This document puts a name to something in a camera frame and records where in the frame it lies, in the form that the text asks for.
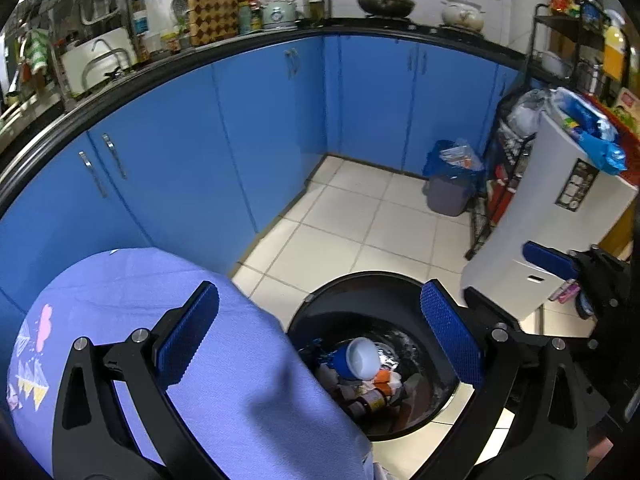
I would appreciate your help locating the blue printed tablecloth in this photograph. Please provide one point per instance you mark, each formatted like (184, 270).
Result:
(260, 360)

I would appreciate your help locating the mint green kettle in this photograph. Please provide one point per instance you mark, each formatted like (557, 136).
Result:
(279, 15)

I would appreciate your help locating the blue kitchen cabinets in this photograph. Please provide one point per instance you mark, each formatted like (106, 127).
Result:
(200, 135)

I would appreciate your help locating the green lid jar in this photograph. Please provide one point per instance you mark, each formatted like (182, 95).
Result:
(244, 20)

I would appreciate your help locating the blue round container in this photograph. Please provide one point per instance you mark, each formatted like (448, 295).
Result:
(357, 357)

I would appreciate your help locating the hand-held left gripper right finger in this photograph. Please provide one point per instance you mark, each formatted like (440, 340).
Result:
(450, 332)

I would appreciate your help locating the white jar blue label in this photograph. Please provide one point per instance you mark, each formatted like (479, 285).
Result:
(140, 25)

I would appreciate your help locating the grey bin with blue bag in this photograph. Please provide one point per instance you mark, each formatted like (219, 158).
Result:
(447, 195)

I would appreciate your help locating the black metal rack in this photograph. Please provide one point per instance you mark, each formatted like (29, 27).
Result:
(565, 24)

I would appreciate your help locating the pink snack packet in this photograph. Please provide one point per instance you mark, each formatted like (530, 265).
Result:
(567, 291)

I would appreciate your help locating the glass oil bottle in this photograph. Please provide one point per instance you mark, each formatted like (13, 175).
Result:
(317, 7)

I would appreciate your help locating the green striped dishcloth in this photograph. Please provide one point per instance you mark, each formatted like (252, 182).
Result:
(36, 52)

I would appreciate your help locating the white ceramic pot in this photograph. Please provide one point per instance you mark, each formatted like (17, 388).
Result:
(462, 15)

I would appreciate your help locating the blue plastic package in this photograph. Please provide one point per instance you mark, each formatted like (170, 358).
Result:
(595, 135)

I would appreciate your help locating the brown medicine bottle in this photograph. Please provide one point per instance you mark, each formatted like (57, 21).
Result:
(367, 402)

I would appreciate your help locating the metal skimmer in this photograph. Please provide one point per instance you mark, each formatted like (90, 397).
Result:
(180, 5)

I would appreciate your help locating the orange and white carton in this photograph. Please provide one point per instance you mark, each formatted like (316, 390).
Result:
(387, 379)

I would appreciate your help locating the small chrome tap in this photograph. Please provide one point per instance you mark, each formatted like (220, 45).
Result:
(112, 74)

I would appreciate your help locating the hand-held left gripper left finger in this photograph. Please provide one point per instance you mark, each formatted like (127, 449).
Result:
(187, 332)

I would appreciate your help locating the checkered wooden cutting board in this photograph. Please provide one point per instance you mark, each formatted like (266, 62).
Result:
(212, 5)

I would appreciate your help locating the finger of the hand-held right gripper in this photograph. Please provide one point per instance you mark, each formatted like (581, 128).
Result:
(550, 260)

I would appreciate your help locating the white plastic bag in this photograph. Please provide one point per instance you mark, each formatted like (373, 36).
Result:
(530, 110)

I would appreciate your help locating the yellow juice bottle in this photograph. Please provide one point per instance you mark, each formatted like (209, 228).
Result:
(615, 50)

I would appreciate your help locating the dark sauce jar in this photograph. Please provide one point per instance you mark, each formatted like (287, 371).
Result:
(256, 19)

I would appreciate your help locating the black trash bin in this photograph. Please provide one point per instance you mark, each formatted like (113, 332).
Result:
(350, 305)

